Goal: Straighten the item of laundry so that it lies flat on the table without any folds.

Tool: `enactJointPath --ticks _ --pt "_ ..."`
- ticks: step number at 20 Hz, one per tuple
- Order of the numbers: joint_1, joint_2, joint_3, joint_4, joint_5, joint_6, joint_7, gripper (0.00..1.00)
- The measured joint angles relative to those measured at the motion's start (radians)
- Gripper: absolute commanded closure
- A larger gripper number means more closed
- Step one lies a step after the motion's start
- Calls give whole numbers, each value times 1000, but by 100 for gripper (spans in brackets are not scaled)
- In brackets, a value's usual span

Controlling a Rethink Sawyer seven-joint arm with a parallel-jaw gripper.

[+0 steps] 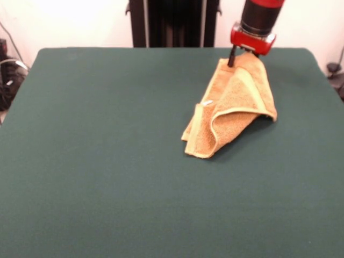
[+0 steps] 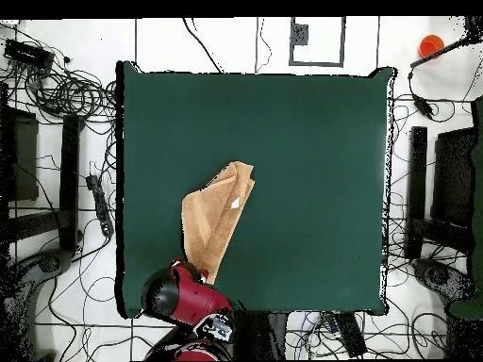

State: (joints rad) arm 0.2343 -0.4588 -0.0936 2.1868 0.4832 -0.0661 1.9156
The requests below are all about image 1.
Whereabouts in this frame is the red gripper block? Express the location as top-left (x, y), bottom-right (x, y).
top-left (227, 21), bottom-right (277, 67)

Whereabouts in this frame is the tan terry towel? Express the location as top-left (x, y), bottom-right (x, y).
top-left (180, 51), bottom-right (278, 159)

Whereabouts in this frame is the dark green table cloth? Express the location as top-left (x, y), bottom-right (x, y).
top-left (0, 47), bottom-right (344, 258)

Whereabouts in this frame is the black equipment pile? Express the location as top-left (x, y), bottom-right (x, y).
top-left (0, 39), bottom-right (29, 112)

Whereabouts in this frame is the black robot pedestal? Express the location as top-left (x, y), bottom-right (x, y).
top-left (125, 0), bottom-right (224, 48)

